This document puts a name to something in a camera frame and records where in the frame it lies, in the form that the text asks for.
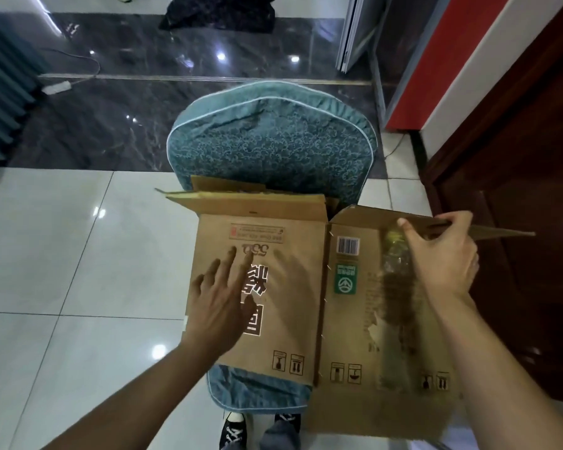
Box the person's left hand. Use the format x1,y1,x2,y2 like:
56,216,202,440
181,246,260,359

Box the person's right forearm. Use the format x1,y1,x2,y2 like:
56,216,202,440
436,293,563,450

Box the black and white sneaker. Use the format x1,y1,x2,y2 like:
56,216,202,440
220,412,248,450

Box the person's left forearm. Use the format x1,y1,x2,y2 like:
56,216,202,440
42,337,212,450

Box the blue pleated curtain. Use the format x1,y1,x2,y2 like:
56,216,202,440
0,4,48,193

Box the person's right hand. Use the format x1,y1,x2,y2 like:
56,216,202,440
396,211,480,310

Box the person's grey trouser legs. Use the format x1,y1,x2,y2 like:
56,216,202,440
258,415,306,450

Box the teal fabric chair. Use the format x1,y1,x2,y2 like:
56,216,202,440
166,80,379,219

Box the dark floor mat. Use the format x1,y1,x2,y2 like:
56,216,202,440
160,0,281,34

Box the dark wooden door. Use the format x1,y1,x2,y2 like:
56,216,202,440
422,0,563,404

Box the small printed brown carton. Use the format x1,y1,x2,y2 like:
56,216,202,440
158,175,537,441

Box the glass door with metal frame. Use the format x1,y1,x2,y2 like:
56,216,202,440
336,0,451,128

